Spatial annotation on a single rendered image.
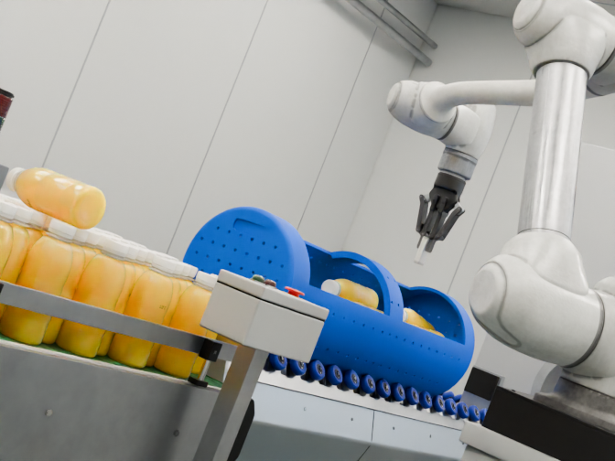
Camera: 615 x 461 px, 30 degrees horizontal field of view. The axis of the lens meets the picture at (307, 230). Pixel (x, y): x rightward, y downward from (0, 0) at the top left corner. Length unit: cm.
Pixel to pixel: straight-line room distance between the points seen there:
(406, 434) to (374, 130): 559
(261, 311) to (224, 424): 21
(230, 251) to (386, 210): 593
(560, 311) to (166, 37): 472
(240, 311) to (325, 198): 617
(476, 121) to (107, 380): 138
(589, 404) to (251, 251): 71
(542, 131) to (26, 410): 111
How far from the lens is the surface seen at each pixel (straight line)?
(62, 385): 172
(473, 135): 283
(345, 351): 246
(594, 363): 212
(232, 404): 189
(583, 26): 232
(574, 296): 207
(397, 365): 266
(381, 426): 269
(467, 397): 340
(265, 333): 184
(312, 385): 243
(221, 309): 184
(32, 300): 165
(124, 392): 181
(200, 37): 671
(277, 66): 726
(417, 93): 275
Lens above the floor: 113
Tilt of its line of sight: 2 degrees up
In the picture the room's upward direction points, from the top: 21 degrees clockwise
